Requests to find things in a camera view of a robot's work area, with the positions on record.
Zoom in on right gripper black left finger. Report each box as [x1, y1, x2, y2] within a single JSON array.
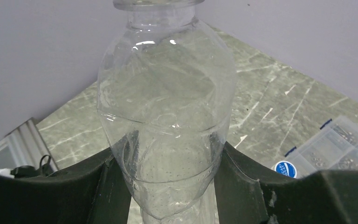
[[0, 149, 131, 224]]

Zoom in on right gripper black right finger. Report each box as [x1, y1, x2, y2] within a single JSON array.
[[214, 143, 358, 224]]

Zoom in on blue bottle cap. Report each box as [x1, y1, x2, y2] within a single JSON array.
[[272, 161, 298, 178]]

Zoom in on clear plastic bottle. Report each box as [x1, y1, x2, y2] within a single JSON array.
[[97, 0, 237, 224]]

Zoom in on clear plastic screw box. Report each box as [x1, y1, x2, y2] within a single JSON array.
[[282, 116, 358, 178]]

